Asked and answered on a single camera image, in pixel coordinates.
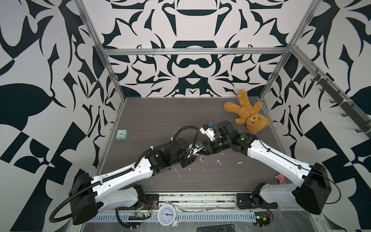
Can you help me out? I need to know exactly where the white round alarm clock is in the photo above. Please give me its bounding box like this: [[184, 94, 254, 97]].
[[157, 203, 183, 227]]

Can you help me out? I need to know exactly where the black wall hook rail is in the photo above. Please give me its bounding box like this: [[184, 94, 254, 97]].
[[311, 68, 371, 139]]

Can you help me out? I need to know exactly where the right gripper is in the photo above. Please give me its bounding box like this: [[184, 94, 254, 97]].
[[199, 138, 232, 156]]

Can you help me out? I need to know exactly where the pink plush toy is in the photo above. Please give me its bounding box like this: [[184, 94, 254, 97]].
[[275, 173, 286, 185]]

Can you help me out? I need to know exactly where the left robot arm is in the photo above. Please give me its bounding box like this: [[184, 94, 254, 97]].
[[49, 126, 200, 225]]

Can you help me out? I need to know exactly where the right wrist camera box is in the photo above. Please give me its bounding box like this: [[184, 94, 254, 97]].
[[200, 124, 216, 141]]

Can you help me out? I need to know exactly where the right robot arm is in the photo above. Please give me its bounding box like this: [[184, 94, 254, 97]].
[[200, 120, 335, 215]]

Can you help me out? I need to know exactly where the white slotted cable duct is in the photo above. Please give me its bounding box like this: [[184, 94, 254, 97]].
[[88, 211, 256, 223]]

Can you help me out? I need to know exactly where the black remote control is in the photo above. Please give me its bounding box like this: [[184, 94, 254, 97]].
[[197, 224, 236, 232]]

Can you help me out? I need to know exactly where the brown teddy bear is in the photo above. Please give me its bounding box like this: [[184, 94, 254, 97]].
[[224, 90, 270, 134]]

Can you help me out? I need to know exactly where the small teal square clock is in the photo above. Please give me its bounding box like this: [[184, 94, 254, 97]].
[[116, 129, 128, 140]]

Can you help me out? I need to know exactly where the green circuit board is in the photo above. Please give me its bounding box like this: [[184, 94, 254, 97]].
[[253, 214, 273, 227]]

